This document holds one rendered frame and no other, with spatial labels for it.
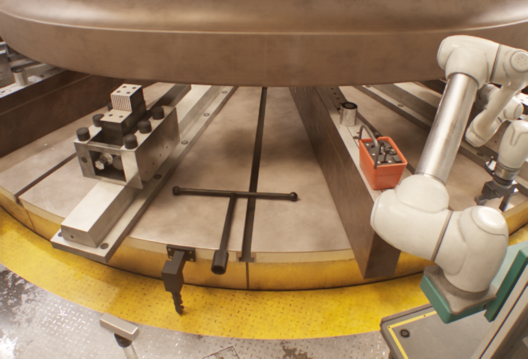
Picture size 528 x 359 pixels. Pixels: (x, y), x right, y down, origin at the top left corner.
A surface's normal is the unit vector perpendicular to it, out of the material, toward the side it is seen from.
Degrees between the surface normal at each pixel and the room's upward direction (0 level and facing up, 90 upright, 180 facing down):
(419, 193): 32
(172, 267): 0
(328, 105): 0
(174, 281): 90
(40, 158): 0
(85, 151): 90
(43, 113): 90
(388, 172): 97
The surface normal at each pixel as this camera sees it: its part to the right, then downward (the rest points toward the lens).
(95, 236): 0.91, -0.11
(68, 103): 0.79, 0.35
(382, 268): 0.12, 0.57
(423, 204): -0.21, -0.44
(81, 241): -0.26, 0.55
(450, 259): -0.58, 0.47
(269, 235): 0.00, -0.82
